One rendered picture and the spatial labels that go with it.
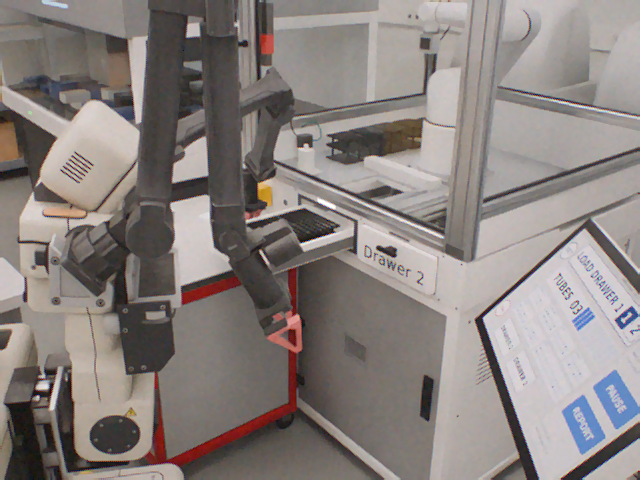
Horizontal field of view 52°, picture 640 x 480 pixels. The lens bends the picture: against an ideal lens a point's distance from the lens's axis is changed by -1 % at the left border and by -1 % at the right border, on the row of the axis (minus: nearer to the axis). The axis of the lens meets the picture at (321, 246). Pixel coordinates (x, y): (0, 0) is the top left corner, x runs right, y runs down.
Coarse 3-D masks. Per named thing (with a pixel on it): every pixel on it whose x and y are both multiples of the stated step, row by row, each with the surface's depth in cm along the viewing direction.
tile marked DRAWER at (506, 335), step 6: (510, 318) 128; (504, 324) 129; (510, 324) 127; (498, 330) 129; (504, 330) 127; (510, 330) 126; (516, 330) 124; (498, 336) 128; (504, 336) 126; (510, 336) 124; (516, 336) 123; (498, 342) 126; (504, 342) 125; (510, 342) 123; (516, 342) 122; (504, 348) 124; (510, 348) 122; (504, 354) 122
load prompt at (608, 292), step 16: (576, 256) 124; (592, 256) 120; (576, 272) 121; (592, 272) 117; (608, 272) 113; (592, 288) 114; (608, 288) 111; (624, 288) 107; (608, 304) 108; (624, 304) 105; (608, 320) 105; (624, 320) 103; (624, 336) 100
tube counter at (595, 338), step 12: (576, 300) 115; (564, 312) 116; (576, 312) 113; (588, 312) 111; (576, 324) 111; (588, 324) 109; (600, 324) 106; (588, 336) 107; (600, 336) 105; (588, 348) 105; (600, 348) 103; (612, 348) 101; (600, 360) 101
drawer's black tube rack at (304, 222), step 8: (304, 208) 212; (280, 216) 207; (288, 216) 207; (296, 216) 207; (304, 216) 207; (312, 216) 207; (320, 216) 206; (256, 224) 200; (264, 224) 201; (296, 224) 200; (304, 224) 201; (312, 224) 201; (320, 224) 201; (328, 224) 201; (336, 224) 201; (248, 232) 201; (296, 232) 196; (304, 232) 196; (312, 232) 196; (320, 232) 196; (328, 232) 202; (304, 240) 197
